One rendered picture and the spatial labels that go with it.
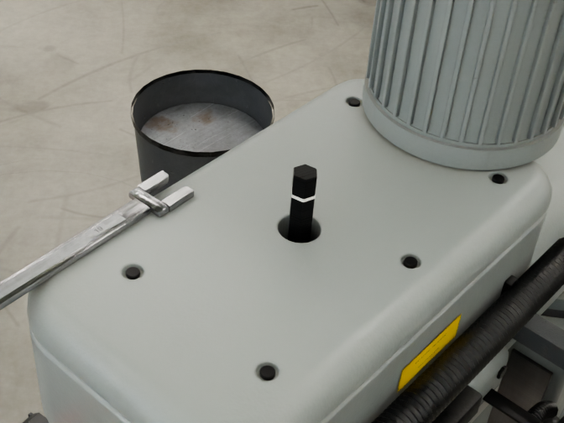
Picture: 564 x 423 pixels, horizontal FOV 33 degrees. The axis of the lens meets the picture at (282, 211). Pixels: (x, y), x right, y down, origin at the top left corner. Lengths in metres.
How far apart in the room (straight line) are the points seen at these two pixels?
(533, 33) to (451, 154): 0.14
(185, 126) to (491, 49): 2.50
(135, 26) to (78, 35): 0.29
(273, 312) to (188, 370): 0.09
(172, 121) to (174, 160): 0.32
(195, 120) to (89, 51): 1.44
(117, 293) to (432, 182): 0.31
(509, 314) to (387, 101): 0.23
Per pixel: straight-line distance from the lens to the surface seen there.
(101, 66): 4.53
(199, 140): 3.21
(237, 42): 4.72
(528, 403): 1.33
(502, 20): 0.82
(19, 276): 0.76
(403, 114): 0.89
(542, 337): 1.13
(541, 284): 0.93
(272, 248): 0.79
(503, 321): 0.88
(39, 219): 3.70
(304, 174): 0.77
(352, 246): 0.80
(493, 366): 1.13
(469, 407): 0.97
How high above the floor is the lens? 2.43
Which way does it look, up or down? 41 degrees down
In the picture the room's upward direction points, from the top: 5 degrees clockwise
